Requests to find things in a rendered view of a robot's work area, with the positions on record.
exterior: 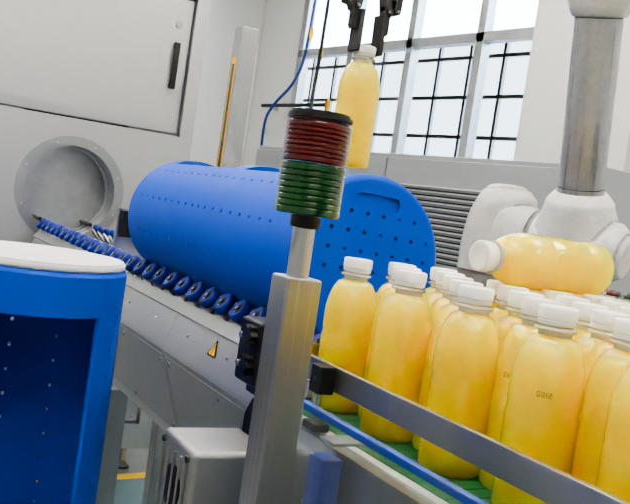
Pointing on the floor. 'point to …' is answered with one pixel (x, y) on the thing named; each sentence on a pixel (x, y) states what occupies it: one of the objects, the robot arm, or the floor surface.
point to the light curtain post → (237, 97)
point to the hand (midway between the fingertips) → (367, 34)
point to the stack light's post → (280, 389)
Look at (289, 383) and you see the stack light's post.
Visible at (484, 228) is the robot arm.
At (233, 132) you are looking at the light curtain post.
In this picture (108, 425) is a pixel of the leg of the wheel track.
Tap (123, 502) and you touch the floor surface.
